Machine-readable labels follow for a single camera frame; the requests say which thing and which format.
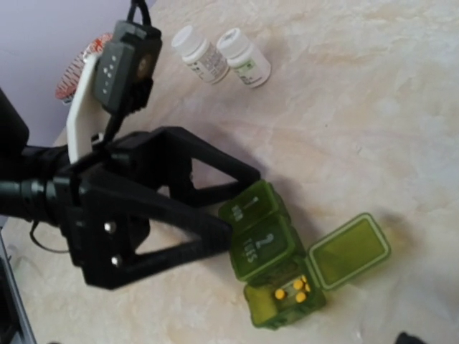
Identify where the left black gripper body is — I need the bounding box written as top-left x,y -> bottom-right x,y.
55,132 -> 194,290

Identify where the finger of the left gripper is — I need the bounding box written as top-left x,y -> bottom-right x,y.
82,173 -> 232,290
156,127 -> 261,208

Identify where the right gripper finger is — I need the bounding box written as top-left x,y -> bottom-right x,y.
396,332 -> 426,344

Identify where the small white pill bottle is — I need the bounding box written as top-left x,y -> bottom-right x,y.
217,28 -> 272,88

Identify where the green weekly pill organizer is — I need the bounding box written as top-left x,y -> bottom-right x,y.
218,180 -> 391,330

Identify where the yellow pill two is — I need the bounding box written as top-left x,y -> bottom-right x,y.
295,291 -> 308,303

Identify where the yellow pill three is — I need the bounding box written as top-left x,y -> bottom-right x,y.
293,279 -> 305,290

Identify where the red patterned bowl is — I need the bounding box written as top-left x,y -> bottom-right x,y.
55,32 -> 113,104

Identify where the yellow pill one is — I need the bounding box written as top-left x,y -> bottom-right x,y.
275,288 -> 287,300

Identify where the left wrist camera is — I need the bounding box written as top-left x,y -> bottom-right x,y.
66,19 -> 163,164

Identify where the aluminium front rail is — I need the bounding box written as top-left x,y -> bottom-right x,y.
1,239 -> 36,344

